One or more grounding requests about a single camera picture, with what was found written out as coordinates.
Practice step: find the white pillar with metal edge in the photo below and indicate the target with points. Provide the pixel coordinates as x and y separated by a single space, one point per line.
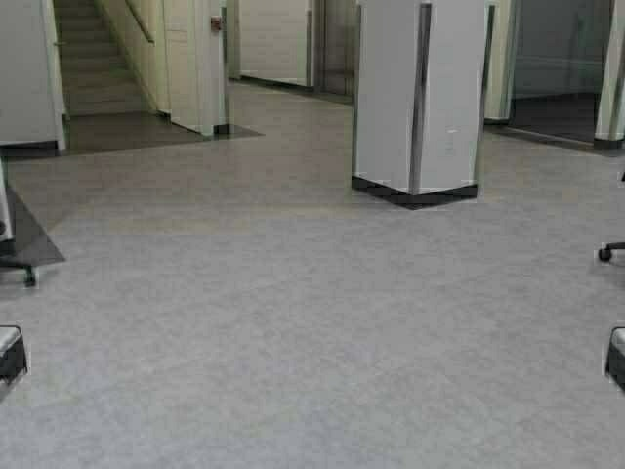
418 103

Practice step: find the red fire alarm pull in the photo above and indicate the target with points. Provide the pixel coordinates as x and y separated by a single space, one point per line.
216 23

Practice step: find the staircase with handrail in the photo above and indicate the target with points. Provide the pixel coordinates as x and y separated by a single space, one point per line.
105 49

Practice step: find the left robot base corner bracket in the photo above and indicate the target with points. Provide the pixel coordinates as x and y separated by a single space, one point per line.
14 362

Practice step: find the right robot base corner bracket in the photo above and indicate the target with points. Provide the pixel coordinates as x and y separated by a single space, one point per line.
614 362

